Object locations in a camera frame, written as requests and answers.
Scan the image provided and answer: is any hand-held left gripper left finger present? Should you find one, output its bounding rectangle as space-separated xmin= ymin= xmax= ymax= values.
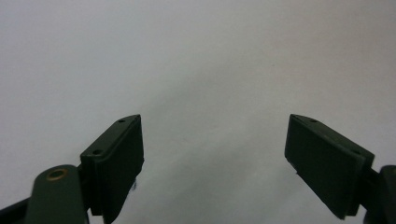
xmin=79 ymin=114 xmax=146 ymax=224

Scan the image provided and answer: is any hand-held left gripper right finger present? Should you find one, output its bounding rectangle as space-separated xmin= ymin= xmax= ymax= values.
xmin=284 ymin=113 xmax=375 ymax=220

